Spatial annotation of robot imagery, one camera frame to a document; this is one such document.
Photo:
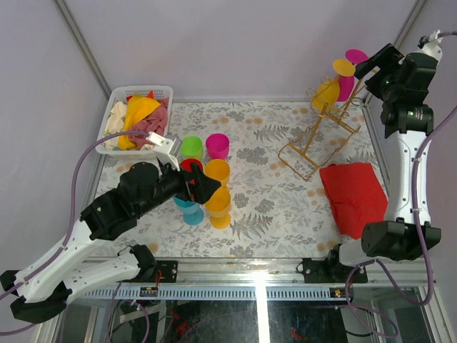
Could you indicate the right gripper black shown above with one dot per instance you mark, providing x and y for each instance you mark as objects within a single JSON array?
[{"x": 393, "y": 61}]

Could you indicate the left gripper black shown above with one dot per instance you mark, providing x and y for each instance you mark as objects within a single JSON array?
[{"x": 203, "y": 188}]

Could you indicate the yellow wine glass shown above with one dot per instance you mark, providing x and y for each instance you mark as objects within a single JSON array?
[
  {"x": 219, "y": 170},
  {"x": 219, "y": 207},
  {"x": 328, "y": 92}
]

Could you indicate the red plastic wine glass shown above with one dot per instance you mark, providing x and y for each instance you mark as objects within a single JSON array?
[{"x": 187, "y": 165}]

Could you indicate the teal plastic wine glass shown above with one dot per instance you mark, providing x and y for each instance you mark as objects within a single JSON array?
[{"x": 192, "y": 213}]

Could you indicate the green plastic wine glass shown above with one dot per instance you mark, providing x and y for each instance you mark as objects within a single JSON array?
[{"x": 192, "y": 148}]

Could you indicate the magenta plastic wine glass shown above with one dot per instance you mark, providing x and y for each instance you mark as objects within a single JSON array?
[{"x": 217, "y": 146}]

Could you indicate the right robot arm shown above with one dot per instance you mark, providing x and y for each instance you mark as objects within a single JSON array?
[{"x": 401, "y": 83}]

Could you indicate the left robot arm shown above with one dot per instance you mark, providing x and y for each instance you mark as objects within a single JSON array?
[{"x": 49, "y": 285}]

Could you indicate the pink cloth in basket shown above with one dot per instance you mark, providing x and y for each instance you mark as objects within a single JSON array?
[{"x": 150, "y": 115}]

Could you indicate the yellow cloth in basket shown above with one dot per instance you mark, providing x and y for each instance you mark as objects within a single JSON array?
[{"x": 132, "y": 141}]

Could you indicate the cream floral cloth in basket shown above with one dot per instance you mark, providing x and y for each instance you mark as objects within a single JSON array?
[{"x": 115, "y": 124}]

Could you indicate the red folded cloth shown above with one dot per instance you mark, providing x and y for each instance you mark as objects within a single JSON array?
[{"x": 355, "y": 195}]

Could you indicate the white plastic basket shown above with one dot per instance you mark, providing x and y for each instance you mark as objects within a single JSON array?
[{"x": 124, "y": 94}]

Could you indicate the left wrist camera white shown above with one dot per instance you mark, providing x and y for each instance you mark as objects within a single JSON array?
[{"x": 166, "y": 148}]

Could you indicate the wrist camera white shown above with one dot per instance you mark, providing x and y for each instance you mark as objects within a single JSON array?
[
  {"x": 166, "y": 148},
  {"x": 431, "y": 45}
]

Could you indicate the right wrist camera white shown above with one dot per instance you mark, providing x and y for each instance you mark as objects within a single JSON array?
[{"x": 431, "y": 45}]

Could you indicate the aluminium front rail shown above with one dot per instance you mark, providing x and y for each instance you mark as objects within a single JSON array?
[{"x": 274, "y": 272}]

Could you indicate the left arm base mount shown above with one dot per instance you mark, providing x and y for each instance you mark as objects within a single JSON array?
[{"x": 157, "y": 269}]

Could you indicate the gold wire glass rack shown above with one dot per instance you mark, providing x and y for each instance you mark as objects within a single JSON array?
[{"x": 333, "y": 128}]

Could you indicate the slotted grey cable duct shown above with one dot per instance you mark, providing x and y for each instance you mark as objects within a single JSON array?
[{"x": 174, "y": 292}]

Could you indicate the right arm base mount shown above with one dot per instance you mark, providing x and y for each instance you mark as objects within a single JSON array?
[{"x": 321, "y": 269}]

